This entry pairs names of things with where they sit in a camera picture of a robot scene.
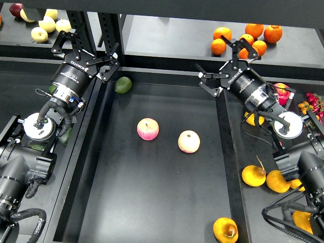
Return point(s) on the orange lower left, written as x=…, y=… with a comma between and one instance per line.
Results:
x=218, y=46

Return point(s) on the pale yellow apple right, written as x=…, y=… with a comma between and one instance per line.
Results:
x=63, y=25

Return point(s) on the round green avocado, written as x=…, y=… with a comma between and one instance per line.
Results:
x=123, y=85

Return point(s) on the black left tray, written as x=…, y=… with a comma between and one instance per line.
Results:
x=65, y=197

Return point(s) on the green avocado lower cluster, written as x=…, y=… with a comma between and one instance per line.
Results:
x=37, y=147

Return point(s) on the orange cherry tomato bunch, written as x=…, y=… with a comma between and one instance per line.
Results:
x=304, y=107

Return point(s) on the pale yellow apple middle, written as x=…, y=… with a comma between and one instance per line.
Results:
x=48, y=24

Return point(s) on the pale yellow apple back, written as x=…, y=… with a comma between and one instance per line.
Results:
x=53, y=13

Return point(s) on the dark avocado by wall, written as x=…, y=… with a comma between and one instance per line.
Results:
x=65, y=138

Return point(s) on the large black centre tray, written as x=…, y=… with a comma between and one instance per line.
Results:
x=151, y=191

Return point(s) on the pink red apple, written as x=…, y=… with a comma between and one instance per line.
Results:
x=148, y=129

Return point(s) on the orange centre small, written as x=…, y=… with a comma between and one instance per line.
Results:
x=249, y=38

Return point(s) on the black right tray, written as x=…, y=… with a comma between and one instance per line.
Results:
x=241, y=147

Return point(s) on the dark red apple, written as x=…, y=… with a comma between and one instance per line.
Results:
x=15, y=9

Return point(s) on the pale yellow apple front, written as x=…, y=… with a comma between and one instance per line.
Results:
x=39, y=35

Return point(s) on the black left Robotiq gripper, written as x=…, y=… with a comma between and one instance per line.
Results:
x=74, y=74

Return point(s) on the red cherry tomato bunch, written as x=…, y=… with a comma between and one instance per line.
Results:
x=316, y=102

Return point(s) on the black perforated shelf post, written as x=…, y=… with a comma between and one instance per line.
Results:
x=111, y=33

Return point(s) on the yellow pear long stem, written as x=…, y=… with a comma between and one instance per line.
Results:
x=254, y=175

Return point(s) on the yellow pear with stem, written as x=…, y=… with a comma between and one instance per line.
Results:
x=225, y=230

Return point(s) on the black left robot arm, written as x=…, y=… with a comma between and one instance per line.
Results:
x=27, y=144

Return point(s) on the orange top left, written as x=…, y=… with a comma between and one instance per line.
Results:
x=222, y=31

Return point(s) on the pale yellow pink apple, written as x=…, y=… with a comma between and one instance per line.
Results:
x=189, y=141

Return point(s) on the yellow pear middle right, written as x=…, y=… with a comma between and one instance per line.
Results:
x=276, y=182

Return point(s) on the orange right small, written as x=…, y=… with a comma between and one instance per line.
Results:
x=261, y=46

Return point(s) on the yellow pear upper right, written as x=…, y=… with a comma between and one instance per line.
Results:
x=251, y=119

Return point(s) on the green avocado top left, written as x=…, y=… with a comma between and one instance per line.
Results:
x=52, y=89

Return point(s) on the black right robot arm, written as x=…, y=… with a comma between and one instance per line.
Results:
x=297, y=140

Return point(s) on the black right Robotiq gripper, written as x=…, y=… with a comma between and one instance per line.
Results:
x=241, y=81

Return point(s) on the orange small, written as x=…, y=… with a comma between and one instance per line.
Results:
x=249, y=38
x=261, y=46

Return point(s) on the yellow pear bottom right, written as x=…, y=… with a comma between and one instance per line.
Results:
x=302, y=220

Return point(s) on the orange top right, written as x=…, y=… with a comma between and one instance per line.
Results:
x=273, y=33

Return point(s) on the orange front large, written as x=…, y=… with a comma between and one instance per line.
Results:
x=244, y=54

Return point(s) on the red apple right tray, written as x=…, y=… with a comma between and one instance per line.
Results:
x=283, y=94

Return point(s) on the yellow pear far right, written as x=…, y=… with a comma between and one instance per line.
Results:
x=297, y=183

